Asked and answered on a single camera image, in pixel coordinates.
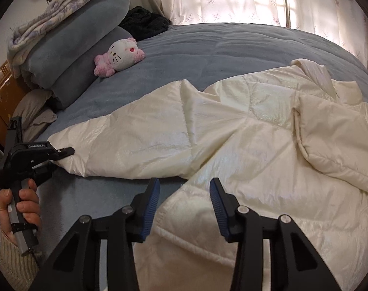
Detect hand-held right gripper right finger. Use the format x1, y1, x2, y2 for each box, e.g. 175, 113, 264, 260
209, 178, 342, 291

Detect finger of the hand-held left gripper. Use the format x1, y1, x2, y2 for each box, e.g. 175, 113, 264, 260
52, 147, 76, 162

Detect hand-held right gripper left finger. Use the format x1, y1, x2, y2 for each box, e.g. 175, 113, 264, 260
28, 178, 161, 291

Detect white puffer jacket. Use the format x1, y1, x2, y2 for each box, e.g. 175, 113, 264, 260
46, 58, 368, 291

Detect person's left forearm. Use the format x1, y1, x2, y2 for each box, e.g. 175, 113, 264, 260
0, 227, 41, 285

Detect person's left hand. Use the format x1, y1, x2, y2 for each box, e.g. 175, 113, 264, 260
0, 179, 43, 243

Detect grey pillow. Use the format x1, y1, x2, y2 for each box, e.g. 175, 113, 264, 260
16, 89, 58, 142

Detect wooden headboard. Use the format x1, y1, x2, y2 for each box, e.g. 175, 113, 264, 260
0, 61, 31, 146

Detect folded blue fleece blanket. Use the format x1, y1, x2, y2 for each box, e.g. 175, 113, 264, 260
20, 0, 139, 110

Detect pink cat plush toy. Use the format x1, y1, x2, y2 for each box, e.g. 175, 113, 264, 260
94, 37, 146, 78

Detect folded floral quilt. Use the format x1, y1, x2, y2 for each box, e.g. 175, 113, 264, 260
7, 0, 130, 78

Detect dark knit cloth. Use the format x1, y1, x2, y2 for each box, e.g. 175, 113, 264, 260
119, 6, 172, 41

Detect blue bed blanket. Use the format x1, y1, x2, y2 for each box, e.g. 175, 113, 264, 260
29, 23, 368, 291

